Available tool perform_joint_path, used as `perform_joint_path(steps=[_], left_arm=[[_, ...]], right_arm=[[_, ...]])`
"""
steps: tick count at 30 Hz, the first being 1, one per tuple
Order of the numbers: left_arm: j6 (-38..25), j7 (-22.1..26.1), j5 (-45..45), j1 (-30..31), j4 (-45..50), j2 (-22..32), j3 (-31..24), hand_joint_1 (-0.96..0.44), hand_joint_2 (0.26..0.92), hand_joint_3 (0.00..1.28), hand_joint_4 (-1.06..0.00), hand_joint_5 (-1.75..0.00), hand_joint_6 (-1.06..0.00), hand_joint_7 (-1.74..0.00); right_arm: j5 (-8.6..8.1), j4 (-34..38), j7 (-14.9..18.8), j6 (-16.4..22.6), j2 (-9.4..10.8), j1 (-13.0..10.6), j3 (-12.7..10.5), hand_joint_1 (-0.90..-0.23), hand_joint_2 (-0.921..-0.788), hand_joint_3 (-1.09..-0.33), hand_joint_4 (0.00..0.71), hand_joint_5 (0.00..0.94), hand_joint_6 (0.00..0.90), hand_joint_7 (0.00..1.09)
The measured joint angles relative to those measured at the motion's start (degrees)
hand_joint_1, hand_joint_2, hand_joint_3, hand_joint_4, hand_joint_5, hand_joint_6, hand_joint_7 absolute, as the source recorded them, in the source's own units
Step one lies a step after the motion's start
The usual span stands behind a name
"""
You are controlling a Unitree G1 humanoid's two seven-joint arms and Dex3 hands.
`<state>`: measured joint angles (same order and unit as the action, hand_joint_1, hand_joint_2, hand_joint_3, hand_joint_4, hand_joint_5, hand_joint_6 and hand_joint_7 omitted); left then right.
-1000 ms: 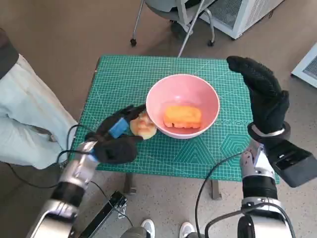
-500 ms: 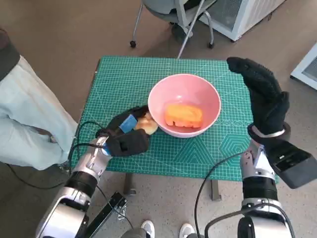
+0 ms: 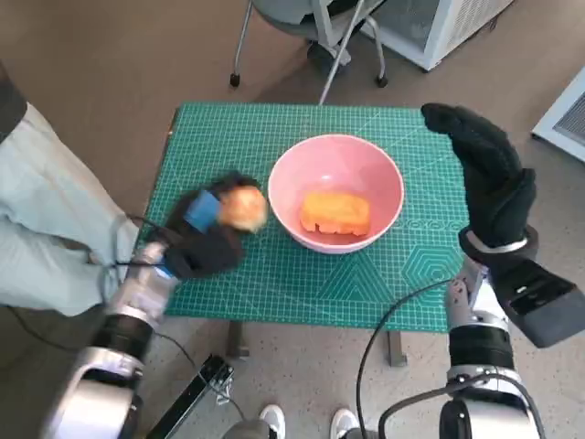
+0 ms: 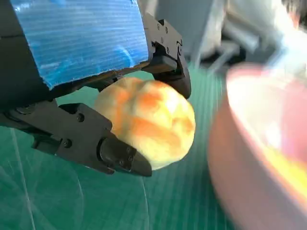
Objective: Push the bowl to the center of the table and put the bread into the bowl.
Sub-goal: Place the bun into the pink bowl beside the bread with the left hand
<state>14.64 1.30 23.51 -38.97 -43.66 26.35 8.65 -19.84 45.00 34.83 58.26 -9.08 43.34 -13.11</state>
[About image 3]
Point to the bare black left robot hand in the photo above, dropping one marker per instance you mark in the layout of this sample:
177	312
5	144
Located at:
192	206

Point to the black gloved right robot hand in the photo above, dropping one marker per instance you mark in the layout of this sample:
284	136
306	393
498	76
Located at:
493	187

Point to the round toy bread bun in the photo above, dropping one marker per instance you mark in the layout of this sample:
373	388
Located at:
244	208

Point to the long braided toy bread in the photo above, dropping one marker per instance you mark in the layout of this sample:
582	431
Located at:
336	212

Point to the pink bowl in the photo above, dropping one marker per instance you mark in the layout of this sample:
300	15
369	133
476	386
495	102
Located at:
329	160

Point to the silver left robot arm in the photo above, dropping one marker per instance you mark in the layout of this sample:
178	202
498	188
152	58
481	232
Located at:
141	288

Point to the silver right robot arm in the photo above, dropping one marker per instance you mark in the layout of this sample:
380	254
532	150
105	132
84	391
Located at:
477	338

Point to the white vented appliance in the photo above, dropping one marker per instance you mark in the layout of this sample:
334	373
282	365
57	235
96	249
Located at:
569	121

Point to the grey table leg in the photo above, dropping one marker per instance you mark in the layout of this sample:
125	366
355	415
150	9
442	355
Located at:
237	340
396	350

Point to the green cutting mat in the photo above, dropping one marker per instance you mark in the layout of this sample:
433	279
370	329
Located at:
320	283

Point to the white mesh cabinet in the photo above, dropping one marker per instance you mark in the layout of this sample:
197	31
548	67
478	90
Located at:
457	23

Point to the black bar with metal clamp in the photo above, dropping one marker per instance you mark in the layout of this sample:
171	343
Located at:
201	388

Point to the silver metal pole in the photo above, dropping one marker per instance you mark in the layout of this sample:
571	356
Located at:
340	50

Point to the grey office chair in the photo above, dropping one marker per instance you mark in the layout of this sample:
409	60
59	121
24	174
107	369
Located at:
288	18

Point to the white shoe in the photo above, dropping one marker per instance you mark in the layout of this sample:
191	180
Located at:
273	423
343	425

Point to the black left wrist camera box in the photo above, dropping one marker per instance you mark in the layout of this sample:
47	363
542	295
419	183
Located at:
205	256

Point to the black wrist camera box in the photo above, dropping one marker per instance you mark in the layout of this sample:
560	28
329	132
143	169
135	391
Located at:
539	306
205	256

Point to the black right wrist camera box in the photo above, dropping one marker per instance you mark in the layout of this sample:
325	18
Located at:
539	306

